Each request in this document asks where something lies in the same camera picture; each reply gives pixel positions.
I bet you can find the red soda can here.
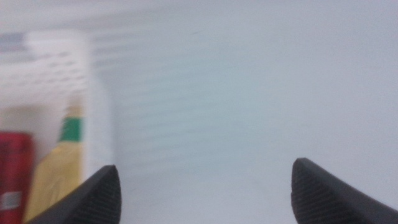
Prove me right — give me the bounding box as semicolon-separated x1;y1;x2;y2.
0;131;35;224

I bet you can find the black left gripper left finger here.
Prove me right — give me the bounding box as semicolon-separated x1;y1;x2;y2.
25;164;123;224

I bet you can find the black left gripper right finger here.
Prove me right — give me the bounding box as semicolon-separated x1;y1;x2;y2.
290;157;398;224

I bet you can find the white perforated plastic basket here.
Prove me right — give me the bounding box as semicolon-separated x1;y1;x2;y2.
0;29;114;187

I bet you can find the yellow tea bottle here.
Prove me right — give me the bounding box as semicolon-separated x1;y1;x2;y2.
22;102;85;223

